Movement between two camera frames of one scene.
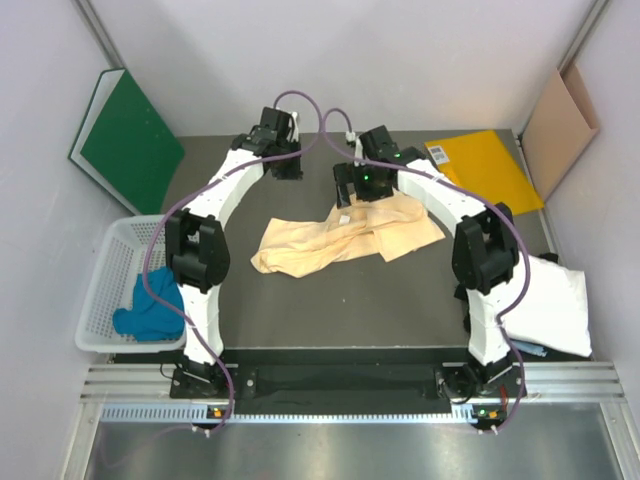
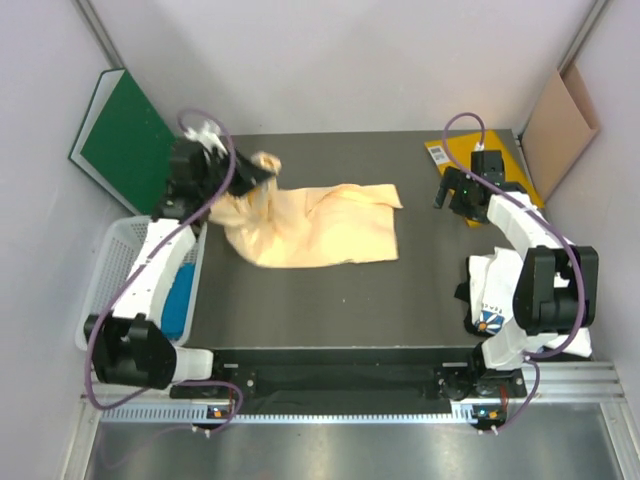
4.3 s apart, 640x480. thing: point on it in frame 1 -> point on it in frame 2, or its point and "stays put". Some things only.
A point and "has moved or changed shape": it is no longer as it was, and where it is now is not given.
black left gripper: (290, 173) -> (248, 175)
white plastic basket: (122, 257) stays put
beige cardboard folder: (560, 130) stays put
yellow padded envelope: (482, 162) stays put
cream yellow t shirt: (390, 227) has moved or changed shape
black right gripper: (349, 173) -> (452, 181)
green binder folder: (124, 146) stays put
